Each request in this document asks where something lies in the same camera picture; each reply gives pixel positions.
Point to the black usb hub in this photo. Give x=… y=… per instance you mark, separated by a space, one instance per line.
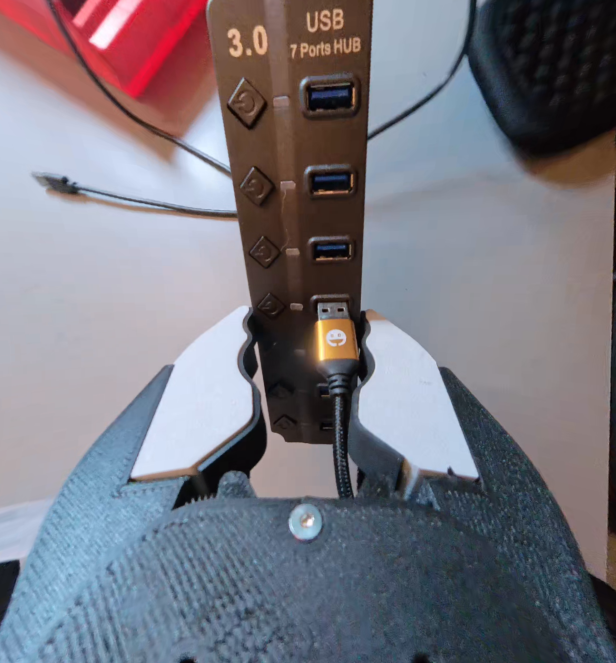
x=287 y=155

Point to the translucent plastic lid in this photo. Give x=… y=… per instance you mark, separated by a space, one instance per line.
x=7 y=528

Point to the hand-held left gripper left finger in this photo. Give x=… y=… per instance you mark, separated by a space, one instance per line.
x=199 y=409

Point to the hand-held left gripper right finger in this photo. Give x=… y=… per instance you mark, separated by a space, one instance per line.
x=414 y=409

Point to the red plastic box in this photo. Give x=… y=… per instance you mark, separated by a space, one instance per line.
x=132 y=41

